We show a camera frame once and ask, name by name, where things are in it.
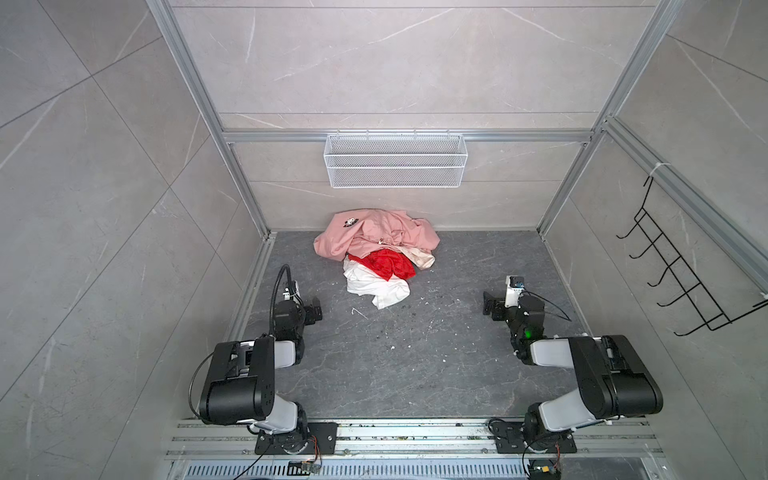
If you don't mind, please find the red cloth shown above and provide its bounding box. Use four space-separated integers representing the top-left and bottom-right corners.
348 249 416 281

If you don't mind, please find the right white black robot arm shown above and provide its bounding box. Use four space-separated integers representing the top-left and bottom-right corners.
483 290 664 452

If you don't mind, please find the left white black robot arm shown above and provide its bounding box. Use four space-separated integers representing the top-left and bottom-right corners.
197 298 323 454

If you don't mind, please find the white cloth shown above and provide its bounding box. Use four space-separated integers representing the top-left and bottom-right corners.
343 258 411 310

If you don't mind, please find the cream patterned cloth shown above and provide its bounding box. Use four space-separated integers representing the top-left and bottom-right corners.
395 246 435 270

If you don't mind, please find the pink garment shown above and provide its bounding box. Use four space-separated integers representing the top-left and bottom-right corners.
313 209 440 261

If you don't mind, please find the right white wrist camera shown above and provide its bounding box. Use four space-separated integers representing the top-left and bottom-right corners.
504 275 525 308

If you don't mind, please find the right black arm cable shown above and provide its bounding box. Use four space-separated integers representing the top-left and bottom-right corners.
524 290 574 323

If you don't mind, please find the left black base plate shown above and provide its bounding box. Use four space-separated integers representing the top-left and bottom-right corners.
254 422 339 456

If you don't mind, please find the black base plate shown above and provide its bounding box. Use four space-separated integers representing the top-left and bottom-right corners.
254 422 339 456
486 418 577 455

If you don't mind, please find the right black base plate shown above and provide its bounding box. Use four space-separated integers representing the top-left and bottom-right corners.
486 418 577 455

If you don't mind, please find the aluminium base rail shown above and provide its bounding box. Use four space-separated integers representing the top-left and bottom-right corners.
154 418 676 479

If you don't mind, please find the white wire mesh basket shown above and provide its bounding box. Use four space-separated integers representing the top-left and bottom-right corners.
323 133 469 189

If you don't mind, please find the black wire hook rack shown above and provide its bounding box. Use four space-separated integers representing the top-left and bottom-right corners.
615 175 767 338

